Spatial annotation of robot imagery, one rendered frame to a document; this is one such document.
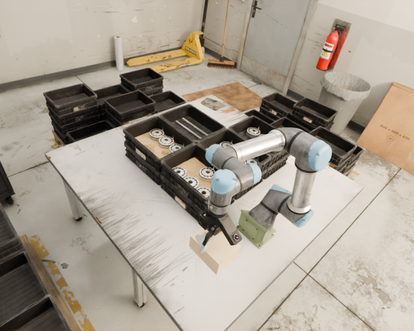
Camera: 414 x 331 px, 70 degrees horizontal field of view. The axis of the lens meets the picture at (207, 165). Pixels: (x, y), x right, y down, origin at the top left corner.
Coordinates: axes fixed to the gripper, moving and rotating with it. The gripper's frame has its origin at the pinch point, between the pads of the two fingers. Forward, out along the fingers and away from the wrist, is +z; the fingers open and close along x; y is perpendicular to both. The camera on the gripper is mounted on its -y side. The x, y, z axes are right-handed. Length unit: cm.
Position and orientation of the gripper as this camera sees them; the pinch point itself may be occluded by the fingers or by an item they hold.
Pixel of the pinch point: (215, 244)
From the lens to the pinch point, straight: 118.7
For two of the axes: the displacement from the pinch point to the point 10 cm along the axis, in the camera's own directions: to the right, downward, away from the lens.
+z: -1.1, 7.5, 6.5
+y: -6.8, -5.4, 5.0
